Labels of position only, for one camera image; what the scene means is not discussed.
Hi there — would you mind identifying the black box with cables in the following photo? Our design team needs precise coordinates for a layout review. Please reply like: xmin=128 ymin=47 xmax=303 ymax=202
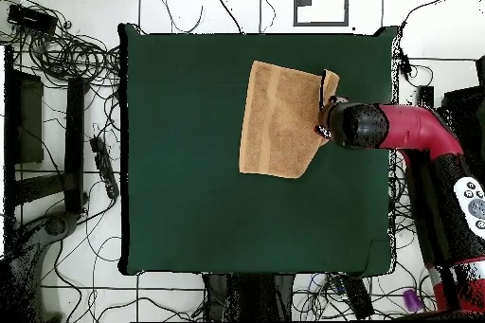
xmin=7 ymin=3 xmax=59 ymax=36

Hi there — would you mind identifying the dark flat panel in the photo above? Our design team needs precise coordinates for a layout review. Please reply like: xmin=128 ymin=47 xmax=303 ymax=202
xmin=14 ymin=70 xmax=45 ymax=165

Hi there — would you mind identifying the small purple object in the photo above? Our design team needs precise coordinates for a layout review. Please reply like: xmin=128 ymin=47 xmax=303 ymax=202
xmin=402 ymin=287 xmax=423 ymax=313

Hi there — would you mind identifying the gray tripod base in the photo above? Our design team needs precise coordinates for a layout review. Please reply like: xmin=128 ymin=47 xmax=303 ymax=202
xmin=35 ymin=210 xmax=81 ymax=242

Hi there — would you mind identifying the dark green tablecloth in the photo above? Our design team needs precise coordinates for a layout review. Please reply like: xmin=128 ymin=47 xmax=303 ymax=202
xmin=117 ymin=22 xmax=399 ymax=278

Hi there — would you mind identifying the black stand frame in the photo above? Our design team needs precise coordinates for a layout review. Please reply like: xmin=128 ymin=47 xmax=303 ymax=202
xmin=3 ymin=45 xmax=90 ymax=218

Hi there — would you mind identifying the black upright bar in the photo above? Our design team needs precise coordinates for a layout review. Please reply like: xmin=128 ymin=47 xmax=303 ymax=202
xmin=416 ymin=85 xmax=436 ymax=106

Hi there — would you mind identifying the black power strip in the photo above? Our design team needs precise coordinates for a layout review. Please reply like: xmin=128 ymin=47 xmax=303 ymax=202
xmin=89 ymin=135 xmax=120 ymax=201

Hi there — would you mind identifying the dark monitor panel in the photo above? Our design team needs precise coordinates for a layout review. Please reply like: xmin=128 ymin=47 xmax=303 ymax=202
xmin=438 ymin=85 xmax=485 ymax=119

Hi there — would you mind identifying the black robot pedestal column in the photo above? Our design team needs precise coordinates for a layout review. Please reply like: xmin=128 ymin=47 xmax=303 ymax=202
xmin=204 ymin=273 xmax=295 ymax=322

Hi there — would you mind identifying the black keyboard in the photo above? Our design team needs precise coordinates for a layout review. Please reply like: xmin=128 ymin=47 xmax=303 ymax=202
xmin=332 ymin=273 xmax=375 ymax=320

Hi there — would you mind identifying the tan terry towel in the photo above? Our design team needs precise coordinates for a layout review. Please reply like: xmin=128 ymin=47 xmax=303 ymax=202
xmin=238 ymin=60 xmax=341 ymax=179

